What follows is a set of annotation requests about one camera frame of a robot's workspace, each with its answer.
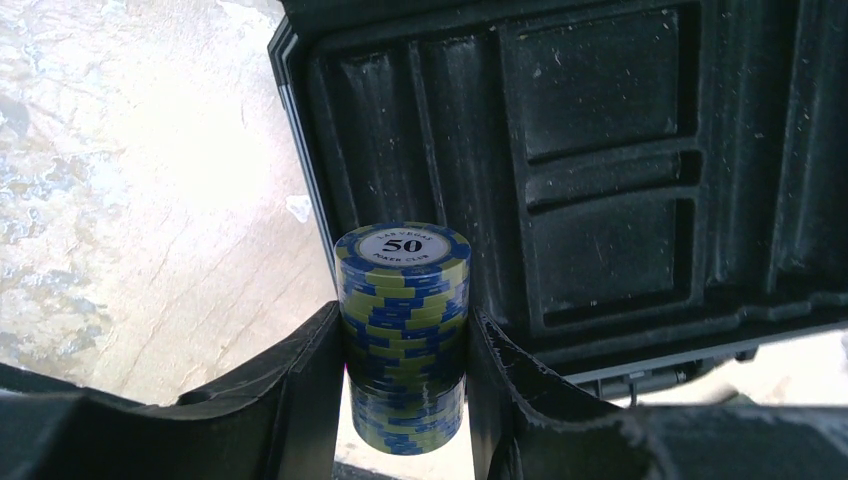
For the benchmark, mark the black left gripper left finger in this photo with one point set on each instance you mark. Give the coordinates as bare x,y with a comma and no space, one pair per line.
273,417

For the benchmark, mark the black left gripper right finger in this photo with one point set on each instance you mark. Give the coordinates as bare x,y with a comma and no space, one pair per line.
527,422

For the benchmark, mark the blue green poker chip stack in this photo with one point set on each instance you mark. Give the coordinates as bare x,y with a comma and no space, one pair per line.
403,290

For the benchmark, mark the black poker carrying case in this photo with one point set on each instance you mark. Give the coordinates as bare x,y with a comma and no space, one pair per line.
644,184

